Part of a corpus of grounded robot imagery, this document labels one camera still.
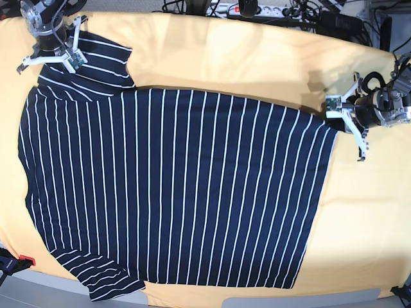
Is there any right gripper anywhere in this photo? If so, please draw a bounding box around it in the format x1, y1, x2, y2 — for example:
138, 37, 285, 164
17, 1, 87, 73

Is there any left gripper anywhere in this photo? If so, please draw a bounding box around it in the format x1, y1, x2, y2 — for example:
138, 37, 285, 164
340, 72, 410, 162

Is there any navy white striped T-shirt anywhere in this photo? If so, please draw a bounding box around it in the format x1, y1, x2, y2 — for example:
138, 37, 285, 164
18, 32, 337, 301

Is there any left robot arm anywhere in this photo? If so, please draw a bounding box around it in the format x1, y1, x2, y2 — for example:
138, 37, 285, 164
335, 53, 410, 162

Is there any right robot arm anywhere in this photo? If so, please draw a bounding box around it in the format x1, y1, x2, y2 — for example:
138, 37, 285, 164
1, 0, 88, 74

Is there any black power adapter box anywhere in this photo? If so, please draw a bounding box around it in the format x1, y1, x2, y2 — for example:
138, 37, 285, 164
316, 11, 363, 39

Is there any yellow table cloth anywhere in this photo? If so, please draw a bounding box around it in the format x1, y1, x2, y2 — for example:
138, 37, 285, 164
1, 12, 410, 307

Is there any white power strip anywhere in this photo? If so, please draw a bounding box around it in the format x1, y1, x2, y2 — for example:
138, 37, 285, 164
206, 2, 288, 18

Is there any black clamp right corner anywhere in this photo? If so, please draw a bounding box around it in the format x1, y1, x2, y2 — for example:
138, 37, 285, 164
390, 284, 411, 308

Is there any red black clamp left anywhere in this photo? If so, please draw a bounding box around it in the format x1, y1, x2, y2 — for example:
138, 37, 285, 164
0, 248, 36, 285

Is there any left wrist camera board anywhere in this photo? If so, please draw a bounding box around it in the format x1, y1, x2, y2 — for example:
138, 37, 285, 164
325, 95, 342, 119

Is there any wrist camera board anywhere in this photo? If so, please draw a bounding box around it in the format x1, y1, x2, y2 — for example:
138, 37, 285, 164
62, 50, 88, 74
325, 95, 342, 119

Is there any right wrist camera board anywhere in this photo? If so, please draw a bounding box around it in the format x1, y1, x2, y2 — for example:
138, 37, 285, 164
62, 50, 88, 74

